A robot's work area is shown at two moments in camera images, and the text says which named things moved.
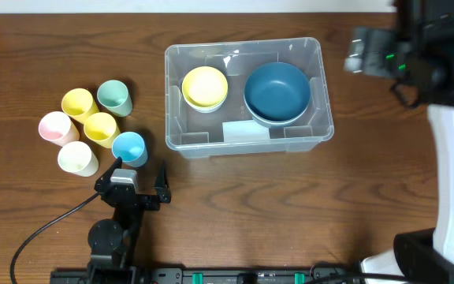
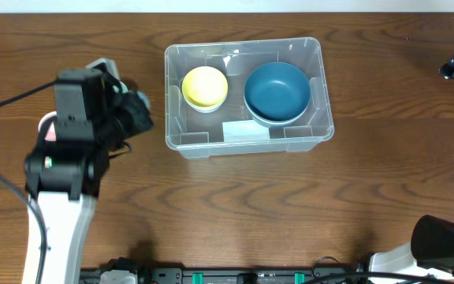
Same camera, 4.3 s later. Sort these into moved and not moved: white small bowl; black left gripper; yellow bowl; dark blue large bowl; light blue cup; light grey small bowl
Moved: light blue cup; black left gripper
Not moved: dark blue large bowl; light grey small bowl; yellow bowl; white small bowl
